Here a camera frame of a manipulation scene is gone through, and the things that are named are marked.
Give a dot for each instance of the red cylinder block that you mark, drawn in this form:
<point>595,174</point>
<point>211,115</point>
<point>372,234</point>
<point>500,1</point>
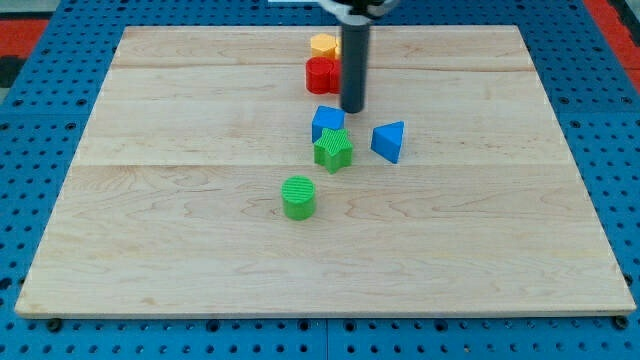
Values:
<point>322,75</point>

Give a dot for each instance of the yellow hexagon block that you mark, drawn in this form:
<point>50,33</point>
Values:
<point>325,45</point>

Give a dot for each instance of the green star block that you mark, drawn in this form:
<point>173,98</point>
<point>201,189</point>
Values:
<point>333,150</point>

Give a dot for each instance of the blue triangle block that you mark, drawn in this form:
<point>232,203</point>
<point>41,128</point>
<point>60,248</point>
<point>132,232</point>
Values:
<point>387,141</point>

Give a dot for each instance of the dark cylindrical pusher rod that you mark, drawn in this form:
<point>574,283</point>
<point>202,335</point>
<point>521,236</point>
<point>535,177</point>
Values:
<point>354,64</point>

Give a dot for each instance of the wooden board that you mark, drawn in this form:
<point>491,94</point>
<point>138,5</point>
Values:
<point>172,205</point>

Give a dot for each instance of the green cylinder block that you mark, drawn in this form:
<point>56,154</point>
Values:
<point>298,196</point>

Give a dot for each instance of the blue cube block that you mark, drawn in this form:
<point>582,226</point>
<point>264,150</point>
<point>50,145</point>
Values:
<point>326,117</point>

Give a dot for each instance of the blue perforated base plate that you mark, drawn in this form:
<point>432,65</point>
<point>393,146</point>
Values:
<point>45,111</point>

